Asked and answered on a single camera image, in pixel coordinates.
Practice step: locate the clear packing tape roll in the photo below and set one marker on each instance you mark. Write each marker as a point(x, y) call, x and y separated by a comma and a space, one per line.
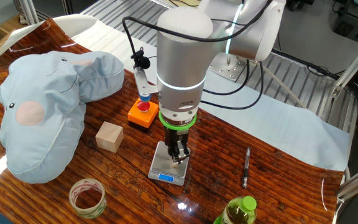
point(87, 213)

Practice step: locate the black ballpoint pen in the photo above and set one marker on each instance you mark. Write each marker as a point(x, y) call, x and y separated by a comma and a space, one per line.
point(245, 169)

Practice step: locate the silver digital pocket scale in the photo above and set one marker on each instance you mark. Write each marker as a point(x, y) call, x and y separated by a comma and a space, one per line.
point(162, 161)

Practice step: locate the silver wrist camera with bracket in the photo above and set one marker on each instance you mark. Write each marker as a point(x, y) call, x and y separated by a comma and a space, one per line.
point(143, 84)

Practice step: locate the light blue elephant pillow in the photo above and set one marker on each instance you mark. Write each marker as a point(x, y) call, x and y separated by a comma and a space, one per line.
point(48, 109)

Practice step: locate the large wooden cube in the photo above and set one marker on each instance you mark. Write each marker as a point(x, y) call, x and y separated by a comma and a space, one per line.
point(109, 138)

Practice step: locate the orange emergency stop button box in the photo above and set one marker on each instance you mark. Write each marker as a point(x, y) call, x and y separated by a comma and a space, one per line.
point(141, 116)

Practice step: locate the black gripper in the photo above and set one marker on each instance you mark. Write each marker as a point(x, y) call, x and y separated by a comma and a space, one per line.
point(174, 135)

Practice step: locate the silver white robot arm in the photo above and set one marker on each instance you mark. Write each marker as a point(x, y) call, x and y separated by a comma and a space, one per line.
point(182, 62)

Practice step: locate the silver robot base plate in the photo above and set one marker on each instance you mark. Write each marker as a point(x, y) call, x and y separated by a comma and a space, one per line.
point(228, 71)

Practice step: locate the white table cloth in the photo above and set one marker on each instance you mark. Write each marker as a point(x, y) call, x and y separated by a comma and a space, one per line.
point(259, 124)

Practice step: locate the green tea bottle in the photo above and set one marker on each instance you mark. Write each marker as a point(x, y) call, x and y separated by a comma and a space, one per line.
point(238, 213)

